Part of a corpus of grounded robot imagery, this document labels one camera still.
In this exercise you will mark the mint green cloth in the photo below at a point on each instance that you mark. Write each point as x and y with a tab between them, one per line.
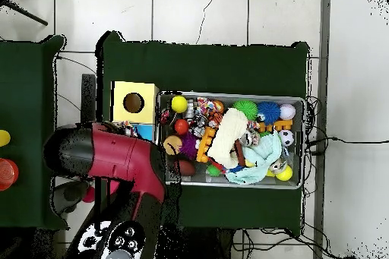
261	155

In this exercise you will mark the black and white soccer ball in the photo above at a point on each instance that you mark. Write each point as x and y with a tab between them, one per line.
286	137

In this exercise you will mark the cream knitted cloth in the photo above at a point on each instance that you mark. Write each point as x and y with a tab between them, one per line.
228	137

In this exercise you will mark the wooden box with three holes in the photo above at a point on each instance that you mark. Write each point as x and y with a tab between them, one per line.
146	92

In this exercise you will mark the red orange ball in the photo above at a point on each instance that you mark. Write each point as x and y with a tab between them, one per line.
181	126

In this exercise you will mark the purple spiky ball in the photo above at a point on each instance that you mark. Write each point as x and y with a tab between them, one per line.
188	146

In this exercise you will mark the shallow clear mesh bin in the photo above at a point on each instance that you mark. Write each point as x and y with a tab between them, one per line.
273	183

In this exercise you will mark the colourful patterned paper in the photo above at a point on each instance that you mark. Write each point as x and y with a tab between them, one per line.
127	128
205	104

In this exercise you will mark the yellow round object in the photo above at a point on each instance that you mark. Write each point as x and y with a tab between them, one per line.
3	138

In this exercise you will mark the white baseball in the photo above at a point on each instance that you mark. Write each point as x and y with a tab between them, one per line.
287	111

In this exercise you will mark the black upright panel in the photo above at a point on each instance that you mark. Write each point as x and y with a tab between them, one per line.
88	98

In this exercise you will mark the blue spiky ball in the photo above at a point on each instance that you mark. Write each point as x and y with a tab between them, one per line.
269	111

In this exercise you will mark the orange red round object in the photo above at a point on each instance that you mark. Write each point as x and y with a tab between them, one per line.
7	174

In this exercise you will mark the dark green side table cloth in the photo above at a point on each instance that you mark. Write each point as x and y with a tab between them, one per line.
27	89

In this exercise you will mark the green spiky ball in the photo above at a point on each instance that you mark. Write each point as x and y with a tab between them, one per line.
246	108

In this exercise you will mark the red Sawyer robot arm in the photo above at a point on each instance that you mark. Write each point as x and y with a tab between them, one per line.
121	155

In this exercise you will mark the large yellow ball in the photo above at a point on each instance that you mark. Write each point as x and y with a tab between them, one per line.
179	104

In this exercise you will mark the black slanted rod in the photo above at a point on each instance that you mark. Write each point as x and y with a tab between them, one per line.
27	14

